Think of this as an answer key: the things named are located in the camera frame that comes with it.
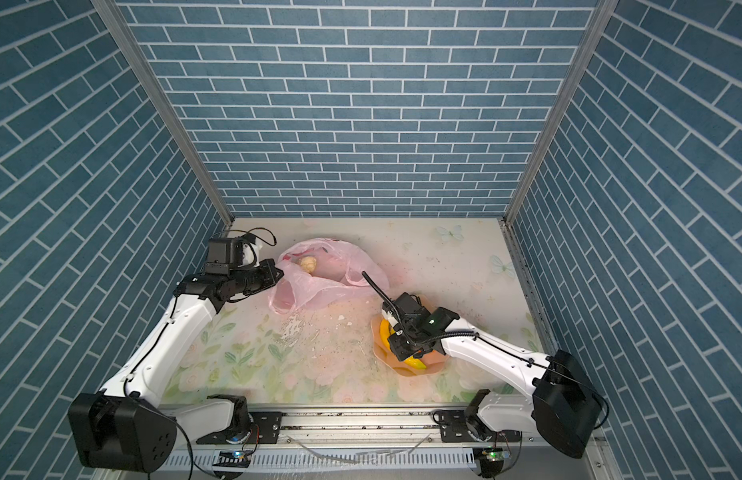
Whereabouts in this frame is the yellow fake banana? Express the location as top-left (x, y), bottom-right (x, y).
top-left (379, 319), bottom-right (427, 370)

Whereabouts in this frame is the pink plastic bag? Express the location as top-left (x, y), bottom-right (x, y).
top-left (268, 238), bottom-right (390, 315)

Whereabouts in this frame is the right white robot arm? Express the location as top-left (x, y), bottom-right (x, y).
top-left (382, 301), bottom-right (605, 459)

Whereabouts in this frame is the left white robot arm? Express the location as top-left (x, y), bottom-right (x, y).
top-left (67, 259), bottom-right (284, 474)

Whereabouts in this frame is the beige fake fruit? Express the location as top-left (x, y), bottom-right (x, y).
top-left (298, 255), bottom-right (318, 274)

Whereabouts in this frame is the pink scalloped bowl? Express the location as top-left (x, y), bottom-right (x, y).
top-left (370, 314), bottom-right (450, 378)

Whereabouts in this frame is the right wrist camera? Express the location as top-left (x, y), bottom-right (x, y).
top-left (394, 292), bottom-right (431, 323)

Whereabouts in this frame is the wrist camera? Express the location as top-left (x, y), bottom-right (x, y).
top-left (204, 237), bottom-right (258, 276)
top-left (394, 292), bottom-right (431, 323)

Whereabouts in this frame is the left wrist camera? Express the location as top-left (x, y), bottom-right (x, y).
top-left (204, 237), bottom-right (258, 276)

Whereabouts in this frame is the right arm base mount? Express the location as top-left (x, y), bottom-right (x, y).
top-left (430, 409), bottom-right (522, 443)

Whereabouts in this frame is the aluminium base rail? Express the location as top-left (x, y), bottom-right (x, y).
top-left (106, 404), bottom-right (612, 466)

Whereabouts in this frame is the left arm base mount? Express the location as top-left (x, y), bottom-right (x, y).
top-left (195, 411), bottom-right (283, 446)

